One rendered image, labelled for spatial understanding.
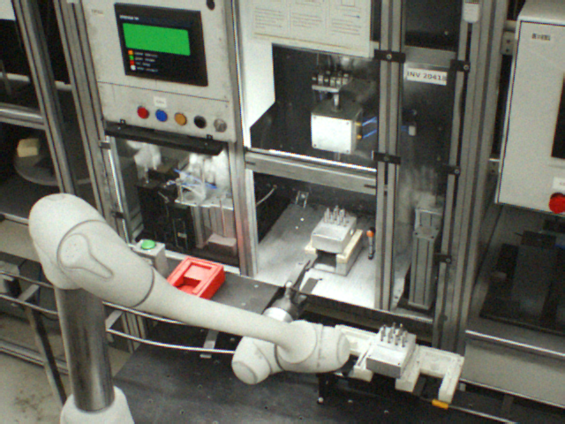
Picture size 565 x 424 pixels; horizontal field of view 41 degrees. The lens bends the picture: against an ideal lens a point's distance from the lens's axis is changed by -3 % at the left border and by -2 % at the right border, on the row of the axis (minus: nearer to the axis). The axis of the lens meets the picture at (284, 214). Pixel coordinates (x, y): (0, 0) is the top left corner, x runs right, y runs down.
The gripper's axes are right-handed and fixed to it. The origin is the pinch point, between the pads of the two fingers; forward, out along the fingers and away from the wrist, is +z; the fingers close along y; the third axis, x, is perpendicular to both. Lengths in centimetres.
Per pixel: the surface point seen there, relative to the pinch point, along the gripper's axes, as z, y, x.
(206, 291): -11.9, -5.6, 27.0
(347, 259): 14.2, -4.2, -5.9
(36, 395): -3, -100, 125
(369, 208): 45.7, -7.2, -2.1
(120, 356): 30, -101, 105
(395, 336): -10.9, -5.2, -28.5
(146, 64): 0, 57, 44
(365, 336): -5.5, -13.1, -18.6
